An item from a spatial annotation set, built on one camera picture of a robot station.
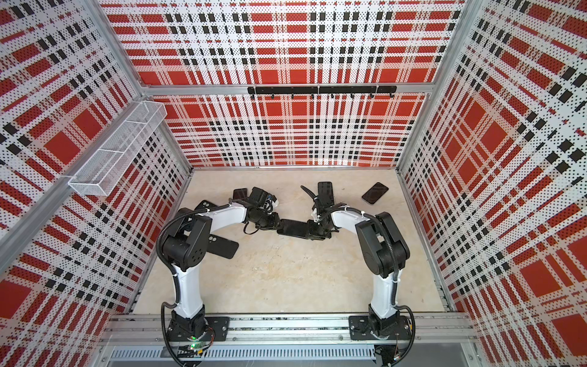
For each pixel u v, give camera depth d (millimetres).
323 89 886
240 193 1154
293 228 1003
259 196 824
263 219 874
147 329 751
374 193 1147
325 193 1118
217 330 736
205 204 1073
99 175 685
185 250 525
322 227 825
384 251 509
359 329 718
